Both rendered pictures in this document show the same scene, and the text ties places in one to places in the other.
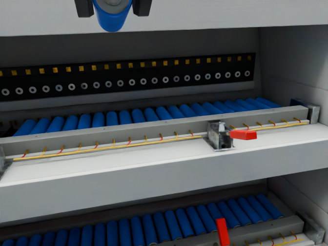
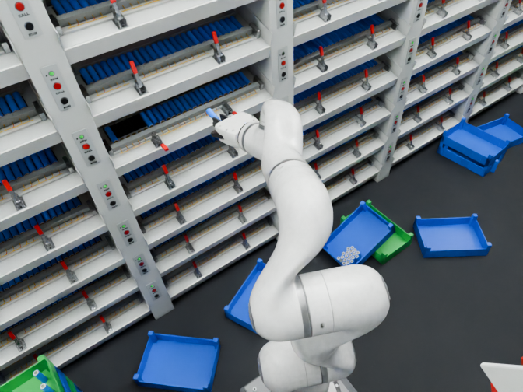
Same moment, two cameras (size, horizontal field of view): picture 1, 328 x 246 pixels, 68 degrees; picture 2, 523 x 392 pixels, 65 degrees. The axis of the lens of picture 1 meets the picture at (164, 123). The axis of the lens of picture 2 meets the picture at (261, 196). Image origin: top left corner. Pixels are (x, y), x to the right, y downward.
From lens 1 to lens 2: 1.18 m
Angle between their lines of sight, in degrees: 45
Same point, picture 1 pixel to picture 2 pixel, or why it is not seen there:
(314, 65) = (261, 64)
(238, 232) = not seen: hidden behind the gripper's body
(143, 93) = not seen: hidden behind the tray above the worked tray
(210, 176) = not seen: hidden behind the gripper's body
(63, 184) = (182, 140)
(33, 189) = (174, 144)
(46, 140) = (166, 125)
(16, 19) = (163, 96)
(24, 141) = (160, 127)
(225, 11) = (227, 70)
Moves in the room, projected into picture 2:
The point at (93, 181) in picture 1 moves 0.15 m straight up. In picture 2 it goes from (191, 137) to (181, 98)
